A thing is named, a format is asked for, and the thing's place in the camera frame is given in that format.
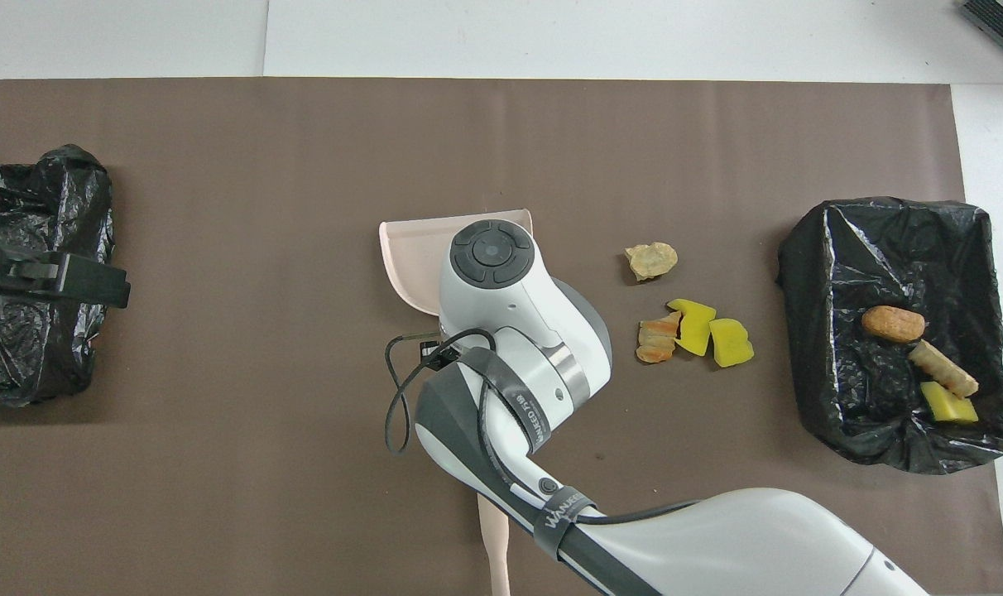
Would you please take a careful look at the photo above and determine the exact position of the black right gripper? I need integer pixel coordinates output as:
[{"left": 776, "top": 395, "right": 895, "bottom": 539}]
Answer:
[{"left": 419, "top": 335, "right": 461, "bottom": 371}]

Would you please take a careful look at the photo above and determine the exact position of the pale pink plastic dustpan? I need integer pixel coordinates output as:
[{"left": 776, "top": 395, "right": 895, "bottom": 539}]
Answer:
[{"left": 378, "top": 209, "right": 535, "bottom": 318}]

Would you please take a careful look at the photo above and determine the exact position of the beige hand brush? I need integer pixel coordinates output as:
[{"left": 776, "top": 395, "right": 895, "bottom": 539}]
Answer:
[{"left": 478, "top": 493, "right": 512, "bottom": 596}]

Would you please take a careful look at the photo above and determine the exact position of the small striped bread piece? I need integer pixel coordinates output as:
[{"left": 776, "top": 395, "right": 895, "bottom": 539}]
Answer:
[{"left": 636, "top": 311, "right": 683, "bottom": 364}]

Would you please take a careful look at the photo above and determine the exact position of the notched yellow sponge piece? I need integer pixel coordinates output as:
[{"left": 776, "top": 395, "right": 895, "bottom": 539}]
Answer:
[{"left": 666, "top": 298, "right": 717, "bottom": 358}]

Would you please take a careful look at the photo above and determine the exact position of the yellow sponge chunk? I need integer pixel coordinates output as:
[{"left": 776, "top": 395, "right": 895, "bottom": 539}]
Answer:
[{"left": 709, "top": 318, "right": 756, "bottom": 368}]

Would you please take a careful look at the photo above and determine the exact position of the brown bread bun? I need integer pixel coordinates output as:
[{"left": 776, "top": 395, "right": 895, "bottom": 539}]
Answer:
[{"left": 861, "top": 305, "right": 927, "bottom": 345}]

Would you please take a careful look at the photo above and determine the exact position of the orange striped bread slice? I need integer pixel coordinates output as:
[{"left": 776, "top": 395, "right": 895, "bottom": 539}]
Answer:
[{"left": 908, "top": 339, "right": 981, "bottom": 400}]

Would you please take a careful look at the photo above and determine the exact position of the yellow sponge wedge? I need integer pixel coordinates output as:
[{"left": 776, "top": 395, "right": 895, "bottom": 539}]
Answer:
[{"left": 919, "top": 380, "right": 981, "bottom": 425}]

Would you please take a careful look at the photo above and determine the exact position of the black bag lined bin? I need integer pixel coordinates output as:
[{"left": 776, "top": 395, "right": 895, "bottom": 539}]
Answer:
[
  {"left": 0, "top": 145, "right": 115, "bottom": 406},
  {"left": 777, "top": 196, "right": 1003, "bottom": 475}
]

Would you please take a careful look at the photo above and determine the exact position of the brown paper table mat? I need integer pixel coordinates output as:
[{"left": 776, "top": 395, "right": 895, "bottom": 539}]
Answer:
[{"left": 0, "top": 79, "right": 1003, "bottom": 596}]

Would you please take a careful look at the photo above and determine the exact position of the pale crumpled bread lump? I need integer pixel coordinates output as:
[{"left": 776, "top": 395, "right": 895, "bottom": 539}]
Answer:
[{"left": 624, "top": 242, "right": 679, "bottom": 282}]

